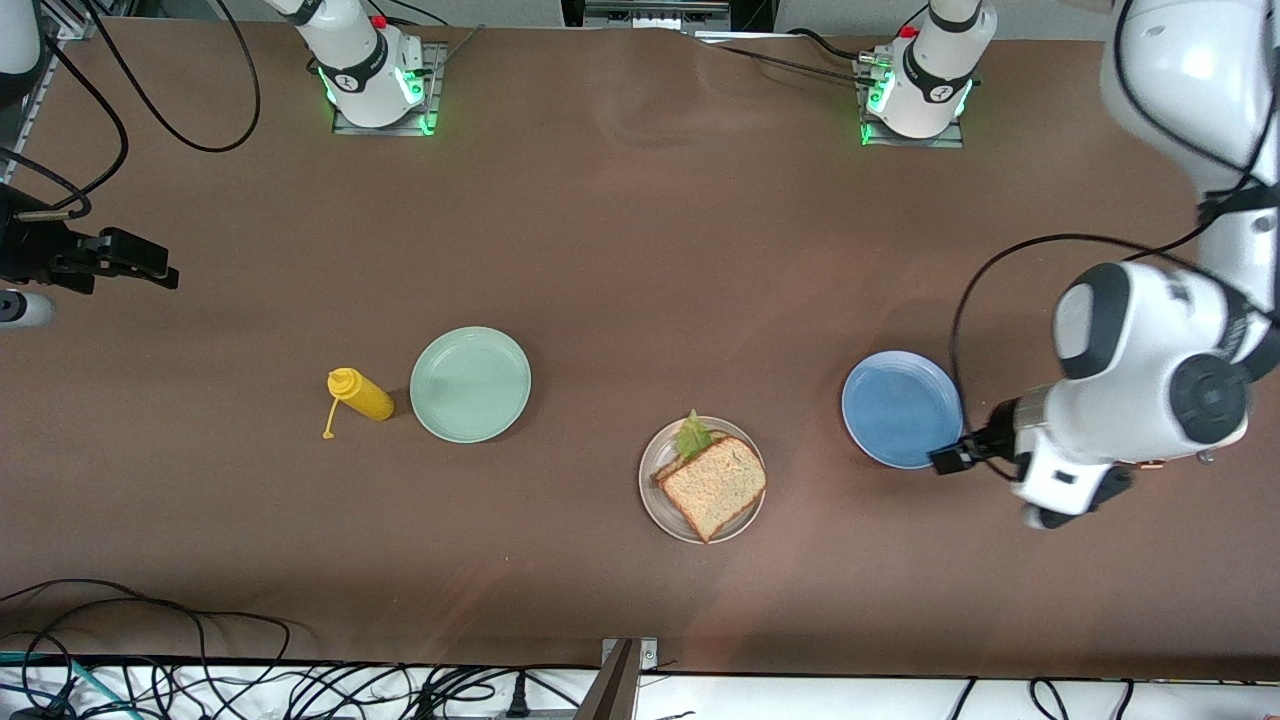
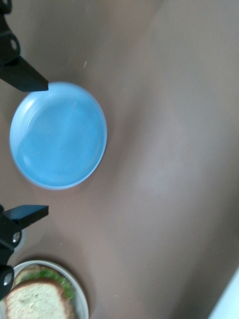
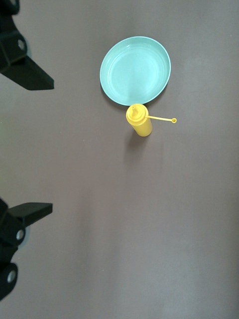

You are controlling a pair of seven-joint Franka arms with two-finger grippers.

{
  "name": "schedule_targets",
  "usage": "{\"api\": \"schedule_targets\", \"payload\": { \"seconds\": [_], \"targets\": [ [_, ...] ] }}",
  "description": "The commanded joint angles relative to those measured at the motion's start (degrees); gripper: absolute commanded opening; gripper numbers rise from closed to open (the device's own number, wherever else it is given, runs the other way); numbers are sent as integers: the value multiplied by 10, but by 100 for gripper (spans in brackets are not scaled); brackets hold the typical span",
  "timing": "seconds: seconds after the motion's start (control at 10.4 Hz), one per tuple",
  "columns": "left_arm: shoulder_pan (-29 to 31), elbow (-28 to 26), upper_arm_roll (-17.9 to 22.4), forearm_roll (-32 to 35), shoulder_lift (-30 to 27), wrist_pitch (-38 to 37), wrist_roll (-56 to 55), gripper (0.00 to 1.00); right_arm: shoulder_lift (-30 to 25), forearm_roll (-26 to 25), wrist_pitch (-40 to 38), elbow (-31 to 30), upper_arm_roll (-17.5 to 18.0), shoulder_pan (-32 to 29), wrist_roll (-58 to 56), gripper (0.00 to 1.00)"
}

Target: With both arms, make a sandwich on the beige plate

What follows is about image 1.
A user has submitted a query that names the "brown bread slice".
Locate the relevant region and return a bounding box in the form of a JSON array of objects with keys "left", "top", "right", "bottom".
[
  {"left": 658, "top": 436, "right": 768, "bottom": 544},
  {"left": 651, "top": 430, "right": 741, "bottom": 489}
]

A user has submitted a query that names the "green lettuce leaf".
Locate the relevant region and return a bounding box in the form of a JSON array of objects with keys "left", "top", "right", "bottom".
[{"left": 675, "top": 409, "right": 715, "bottom": 462}]

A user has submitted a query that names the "yellow squeeze bottle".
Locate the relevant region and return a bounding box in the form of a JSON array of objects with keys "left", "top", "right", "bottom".
[{"left": 322, "top": 367, "right": 395, "bottom": 440}]

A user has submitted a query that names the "blue plate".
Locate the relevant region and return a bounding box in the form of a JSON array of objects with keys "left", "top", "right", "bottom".
[{"left": 841, "top": 350, "right": 965, "bottom": 470}]

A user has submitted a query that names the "beige plate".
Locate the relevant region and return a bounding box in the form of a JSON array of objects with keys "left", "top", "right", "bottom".
[{"left": 638, "top": 416, "right": 768, "bottom": 545}]

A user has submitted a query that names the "mint green plate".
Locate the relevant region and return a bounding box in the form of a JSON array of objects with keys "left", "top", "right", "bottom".
[{"left": 409, "top": 326, "right": 533, "bottom": 444}]

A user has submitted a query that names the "white toaster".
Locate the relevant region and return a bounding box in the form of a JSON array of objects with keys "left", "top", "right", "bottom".
[{"left": 1120, "top": 448, "right": 1221, "bottom": 470}]

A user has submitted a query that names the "black equipment box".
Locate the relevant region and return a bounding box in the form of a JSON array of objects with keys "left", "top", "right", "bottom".
[{"left": 560, "top": 0, "right": 781, "bottom": 41}]

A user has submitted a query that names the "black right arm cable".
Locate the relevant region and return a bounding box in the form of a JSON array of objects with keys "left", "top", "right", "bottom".
[{"left": 0, "top": 0, "right": 263, "bottom": 221}]

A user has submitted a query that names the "aluminium frame profile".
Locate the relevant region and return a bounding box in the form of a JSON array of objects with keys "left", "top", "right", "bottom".
[{"left": 30, "top": 0, "right": 106, "bottom": 41}]

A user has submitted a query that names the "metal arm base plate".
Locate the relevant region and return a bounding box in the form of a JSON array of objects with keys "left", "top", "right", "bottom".
[
  {"left": 333, "top": 40, "right": 446, "bottom": 136},
  {"left": 860, "top": 55, "right": 966, "bottom": 149}
]

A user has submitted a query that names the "teal floor cable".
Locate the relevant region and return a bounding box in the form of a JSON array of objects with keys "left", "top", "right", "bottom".
[{"left": 0, "top": 650, "right": 106, "bottom": 719}]

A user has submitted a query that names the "grey metal bracket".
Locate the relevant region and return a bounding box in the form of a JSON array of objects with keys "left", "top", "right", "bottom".
[{"left": 575, "top": 637, "right": 661, "bottom": 720}]

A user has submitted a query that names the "black table cable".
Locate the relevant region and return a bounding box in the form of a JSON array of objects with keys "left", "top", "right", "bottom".
[{"left": 700, "top": 28, "right": 881, "bottom": 86}]

